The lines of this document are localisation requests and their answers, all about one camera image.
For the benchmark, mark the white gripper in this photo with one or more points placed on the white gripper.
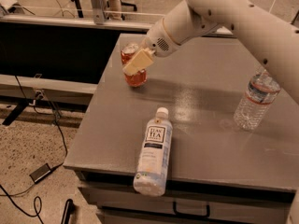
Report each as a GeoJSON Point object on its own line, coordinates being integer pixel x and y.
{"type": "Point", "coordinates": [158, 40]}

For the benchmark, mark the red coke can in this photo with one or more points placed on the red coke can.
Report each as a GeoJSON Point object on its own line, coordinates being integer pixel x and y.
{"type": "Point", "coordinates": [127, 53]}

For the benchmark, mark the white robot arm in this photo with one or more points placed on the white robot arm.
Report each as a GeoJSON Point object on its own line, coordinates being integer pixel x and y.
{"type": "Point", "coordinates": [274, 43]}

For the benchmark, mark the blue plastic tea bottle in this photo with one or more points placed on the blue plastic tea bottle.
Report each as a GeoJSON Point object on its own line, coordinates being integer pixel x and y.
{"type": "Point", "coordinates": [152, 167]}

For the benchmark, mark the clear plastic water bottle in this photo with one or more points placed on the clear plastic water bottle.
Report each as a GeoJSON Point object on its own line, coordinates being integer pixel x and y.
{"type": "Point", "coordinates": [261, 92]}

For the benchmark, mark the black office chair base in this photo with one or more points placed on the black office chair base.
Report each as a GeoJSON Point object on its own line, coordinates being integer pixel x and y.
{"type": "Point", "coordinates": [125, 4]}

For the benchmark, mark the person leg beige trousers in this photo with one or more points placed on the person leg beige trousers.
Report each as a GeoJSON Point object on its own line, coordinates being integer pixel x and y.
{"type": "Point", "coordinates": [115, 9]}

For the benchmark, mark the black tripod stand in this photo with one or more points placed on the black tripod stand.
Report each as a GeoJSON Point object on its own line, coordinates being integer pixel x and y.
{"type": "Point", "coordinates": [78, 7]}

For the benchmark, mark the black power adapter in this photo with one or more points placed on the black power adapter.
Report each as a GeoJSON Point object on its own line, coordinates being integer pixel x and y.
{"type": "Point", "coordinates": [40, 173]}

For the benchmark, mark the black object on floor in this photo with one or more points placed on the black object on floor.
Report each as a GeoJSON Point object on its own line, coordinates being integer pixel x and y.
{"type": "Point", "coordinates": [69, 209]}

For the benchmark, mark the metal post bracket left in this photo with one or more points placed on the metal post bracket left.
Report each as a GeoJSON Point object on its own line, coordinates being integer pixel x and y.
{"type": "Point", "coordinates": [98, 11]}

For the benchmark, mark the black drawer handle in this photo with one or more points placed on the black drawer handle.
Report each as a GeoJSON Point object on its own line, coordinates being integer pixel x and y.
{"type": "Point", "coordinates": [191, 212]}

